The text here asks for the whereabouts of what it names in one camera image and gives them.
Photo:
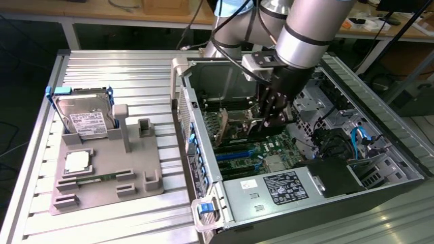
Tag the silver disk bay cage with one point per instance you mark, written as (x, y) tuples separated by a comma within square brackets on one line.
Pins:
[(309, 104)]

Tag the black monitor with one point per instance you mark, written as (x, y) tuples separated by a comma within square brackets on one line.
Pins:
[(406, 5)]

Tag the black green graphics card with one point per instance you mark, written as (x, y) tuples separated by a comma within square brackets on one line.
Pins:
[(251, 141)]

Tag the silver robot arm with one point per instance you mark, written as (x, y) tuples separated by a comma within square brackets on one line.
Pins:
[(302, 45)]

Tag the silver CPU chip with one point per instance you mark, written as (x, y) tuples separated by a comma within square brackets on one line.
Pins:
[(78, 161)]

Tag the gray power supply unit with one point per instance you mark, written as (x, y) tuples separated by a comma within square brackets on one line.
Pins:
[(243, 203)]

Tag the gray plastic parts rack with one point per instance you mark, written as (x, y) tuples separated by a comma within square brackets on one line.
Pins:
[(109, 162)]

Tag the black open PC case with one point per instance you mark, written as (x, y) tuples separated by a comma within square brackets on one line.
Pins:
[(305, 223)]

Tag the metal CPU socket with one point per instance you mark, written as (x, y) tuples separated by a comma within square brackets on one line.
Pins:
[(249, 110)]

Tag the brown cardboard box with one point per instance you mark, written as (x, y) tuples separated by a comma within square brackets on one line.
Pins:
[(166, 7)]

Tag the black air shroud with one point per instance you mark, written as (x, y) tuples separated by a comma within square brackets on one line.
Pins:
[(329, 178)]

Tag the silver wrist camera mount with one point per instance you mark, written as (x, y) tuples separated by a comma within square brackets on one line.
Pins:
[(258, 68)]

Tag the white orange device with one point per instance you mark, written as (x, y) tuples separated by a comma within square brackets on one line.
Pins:
[(372, 24)]

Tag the blue case latch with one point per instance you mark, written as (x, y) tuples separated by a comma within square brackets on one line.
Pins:
[(205, 209)]

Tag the silver hard disk drive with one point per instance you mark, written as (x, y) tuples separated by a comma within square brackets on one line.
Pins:
[(85, 111)]

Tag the silver chipset heatsink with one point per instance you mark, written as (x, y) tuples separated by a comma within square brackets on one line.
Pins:
[(274, 164)]

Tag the black tripod pole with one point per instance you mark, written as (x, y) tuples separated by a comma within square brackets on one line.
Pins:
[(406, 26)]

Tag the black expansion slot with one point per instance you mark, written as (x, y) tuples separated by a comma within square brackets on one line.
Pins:
[(237, 172)]

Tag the wooden desk white legs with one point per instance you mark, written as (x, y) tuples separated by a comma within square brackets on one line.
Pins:
[(85, 12), (406, 31)]

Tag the black floor equipment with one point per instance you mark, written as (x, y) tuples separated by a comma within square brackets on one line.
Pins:
[(417, 96)]

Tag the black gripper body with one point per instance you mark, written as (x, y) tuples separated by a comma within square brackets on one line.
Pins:
[(292, 81)]

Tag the blue expansion slot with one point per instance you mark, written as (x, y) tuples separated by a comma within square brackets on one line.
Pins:
[(234, 155)]

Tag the green RAM stick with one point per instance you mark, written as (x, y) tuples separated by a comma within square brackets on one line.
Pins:
[(98, 178)]

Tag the green motherboard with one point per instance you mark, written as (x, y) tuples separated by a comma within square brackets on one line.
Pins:
[(271, 147)]

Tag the blue disk caddy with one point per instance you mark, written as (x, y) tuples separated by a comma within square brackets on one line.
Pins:
[(61, 91)]

